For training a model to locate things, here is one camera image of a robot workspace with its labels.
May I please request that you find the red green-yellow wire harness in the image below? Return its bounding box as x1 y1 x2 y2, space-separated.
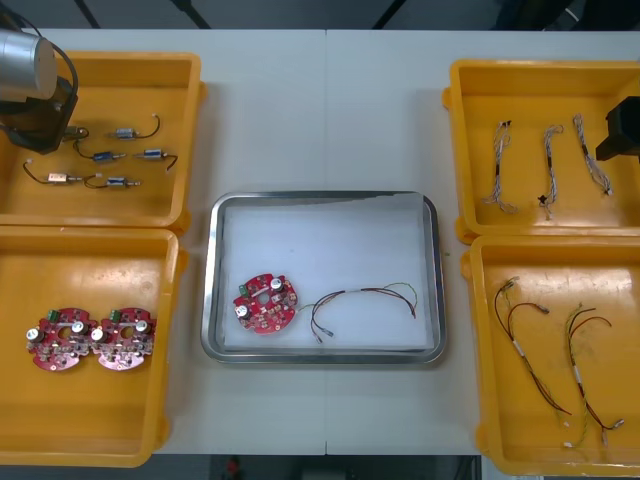
562 301 625 449
298 282 419 346
493 277 574 429

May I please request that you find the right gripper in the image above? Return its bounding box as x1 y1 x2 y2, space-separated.
595 97 640 162

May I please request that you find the blue label solenoid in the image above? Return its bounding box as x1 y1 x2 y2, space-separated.
72 139 126 165

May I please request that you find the copper label solenoid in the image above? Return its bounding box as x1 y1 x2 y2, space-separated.
22 158 84 187

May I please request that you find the yellow-orange plastic bin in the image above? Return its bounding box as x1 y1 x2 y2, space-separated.
442 58 640 245
0 49 207 232
0 224 190 470
460 234 640 476

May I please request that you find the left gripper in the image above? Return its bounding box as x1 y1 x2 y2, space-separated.
0 97 79 155

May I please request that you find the steel tray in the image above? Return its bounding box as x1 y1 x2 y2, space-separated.
200 189 448 367

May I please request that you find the round red circuit board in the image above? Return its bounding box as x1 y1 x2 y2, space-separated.
89 306 159 374
24 306 99 374
232 271 301 334

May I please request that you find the blue-white twisted wire harness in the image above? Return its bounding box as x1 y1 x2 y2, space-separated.
572 113 615 198
537 123 565 221
481 119 520 215

